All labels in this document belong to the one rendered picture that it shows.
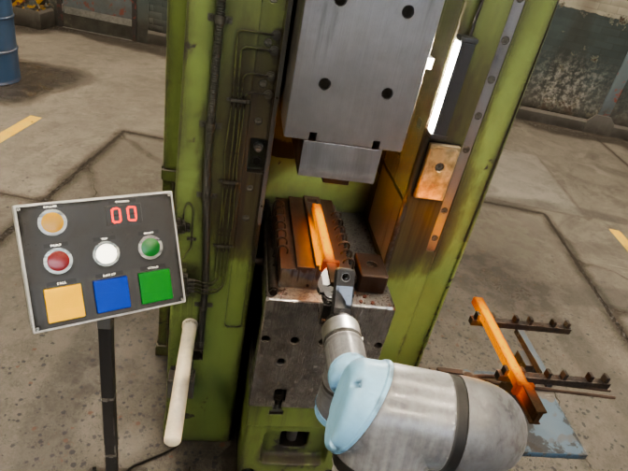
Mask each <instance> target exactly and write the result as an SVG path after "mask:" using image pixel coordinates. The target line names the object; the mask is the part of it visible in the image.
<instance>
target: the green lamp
mask: <svg viewBox="0 0 628 471"><path fill-rule="evenodd" d="M141 250H142V252H143V253H144V254H145V255H146V256H149V257H151V256H154V255H156V254H157V253H158V252H159V250H160V244H159V242H158V241H157V240H156V239H154V238H147V239H146V240H144V241H143V243H142V245H141Z"/></svg>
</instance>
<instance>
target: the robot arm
mask: <svg viewBox="0 0 628 471"><path fill-rule="evenodd" d="M354 280H355V271H354V270H353V269H351V268H344V267H338V268H337V269H336V270H335V280H334V287H332V284H330V279H329V276H328V271H327V267H326V268H325V269H324V270H323V271H322V273H321V276H320V278H319V280H318V284H317V292H318V293H319V295H322V297H321V299H322V305H321V307H320V304H318V308H317V313H318V320H319V324H323V326H322V328H321V335H322V343H323V346H324V353H325V360H326V364H325V367H324V371H323V375H322V378H321V385H320V388H319V391H318V394H317V396H316V399H315V415H316V417H317V419H318V421H319V422H320V423H321V424H322V425H323V426H325V434H324V444H325V447H326V448H327V449H328V450H330V451H331V452H332V453H333V458H332V462H333V468H332V471H428V470H435V471H508V470H509V469H511V468H512V467H514V465H515V464H516V463H517V462H518V461H519V460H520V459H521V456H522V455H523V453H524V451H525V447H526V444H527V436H528V431H527V423H526V419H525V417H524V414H523V412H522V410H521V407H520V406H519V404H518V403H517V402H516V400H515V399H514V398H513V397H512V396H511V395H510V394H509V393H508V392H506V391H505V390H503V389H502V388H500V387H498V386H496V385H494V384H492V383H490V382H487V381H484V380H481V379H478V378H471V377H467V376H462V375H453V374H449V373H446V372H440V371H435V370H431V369H426V368H421V367H417V366H411V365H406V364H398V363H393V362H392V361H391V360H387V359H384V360H375V359H369V358H367V357H366V353H365V349H364V342H363V340H364V338H363V337H362V335H361V330H360V326H359V323H358V322H357V321H356V320H355V319H354V318H352V316H351V309H352V301H353V299H352V298H353V297H354V293H353V292H354ZM319 311H320V315H319ZM321 318H323V319H325V321H321Z"/></svg>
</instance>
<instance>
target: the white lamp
mask: <svg viewBox="0 0 628 471"><path fill-rule="evenodd" d="M96 257H97V259H98V260H99V261H100V262H101V263H103V264H109V263H111V262H113V261H114V260H115V259H116V257H117V251H116V249H115V248H114V247H113V246H111V245H108V244H105V245H102V246H100V247H99V248H98V249H97V252H96Z"/></svg>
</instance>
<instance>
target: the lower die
mask: <svg viewBox="0 0 628 471"><path fill-rule="evenodd" d="M308 198H309V199H317V202H318V204H321V208H322V212H323V216H324V219H325V223H326V226H327V230H328V234H329V237H330V241H331V245H332V249H333V253H334V256H335V260H337V261H339V262H340V264H339V267H344V268H350V266H349V262H348V260H347V261H346V262H345V263H343V264H342V262H343V260H344V259H346V258H347V255H346V252H345V251H344V252H343V253H342V254H340V252H341V251H342V250H344V249H345V248H344V244H343V243H342V244H340V246H338V243H339V242H340V241H342V237H341V235H340V236H339V237H338V238H336V236H337V235H338V234H339V233H340V230H339V227H338V228H336V230H334V229H335V227H336V226H338V223H337V221H335V222H334V223H333V220H334V219H336V215H335V214H333V216H331V213H332V212H334V211H335V210H334V206H333V202H332V201H331V200H322V199H320V198H319V197H316V196H307V195H304V198H301V197H293V196H289V198H288V199H287V198H278V197H276V200H281V201H283V202H284V209H285V214H284V215H285V217H286V221H285V222H286V224H287V227H286V229H285V230H286V231H287V239H288V245H286V240H285V239H284V238H280V239H279V240H278V243H277V246H279V245H286V246H287V247H288V248H289V253H288V254H286V252H287V249H286V248H284V247H280V248H278V255H277V270H278V286H280V287H293V288H304V289H316V290H317V284H318V280H319V278H320V276H321V273H322V272H321V271H320V264H319V259H318V253H317V249H316V243H315V238H314V233H313V228H312V223H311V218H310V213H309V207H308V202H307V199H308ZM276 200H275V201H276ZM283 220H284V218H283V216H281V215H278V216H277V217H276V221H283ZM276 221H275V222H276ZM278 228H283V229H284V223H282V222H279V223H278V224H277V226H276V230H277V229H278ZM279 236H285V232H284V231H282V230H280V231H278V232H277V237H279ZM277 237H276V239H277ZM307 284H308V285H309V286H308V287H306V285H307Z"/></svg>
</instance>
